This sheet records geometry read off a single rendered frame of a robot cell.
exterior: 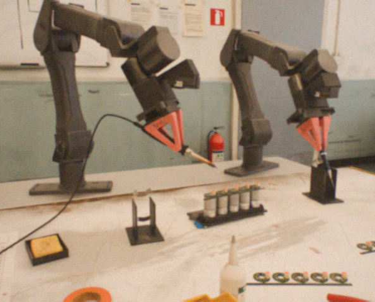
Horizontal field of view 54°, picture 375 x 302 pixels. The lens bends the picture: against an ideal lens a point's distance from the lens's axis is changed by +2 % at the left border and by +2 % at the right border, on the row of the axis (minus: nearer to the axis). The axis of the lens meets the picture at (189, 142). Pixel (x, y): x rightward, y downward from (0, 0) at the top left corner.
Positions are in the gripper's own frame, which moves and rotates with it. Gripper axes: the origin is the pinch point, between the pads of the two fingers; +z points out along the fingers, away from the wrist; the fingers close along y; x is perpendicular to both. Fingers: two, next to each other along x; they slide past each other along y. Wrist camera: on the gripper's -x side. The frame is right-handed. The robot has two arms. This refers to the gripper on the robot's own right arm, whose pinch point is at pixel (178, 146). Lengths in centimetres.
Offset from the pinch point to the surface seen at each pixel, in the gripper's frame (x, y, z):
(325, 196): -20.0, 20.5, 27.9
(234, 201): -5.1, 0.0, 15.2
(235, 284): -9.1, -29.7, 17.1
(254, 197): -8.3, 3.9, 17.0
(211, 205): -1.7, -3.9, 13.1
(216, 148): 63, 262, 27
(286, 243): -12.1, -7.0, 23.9
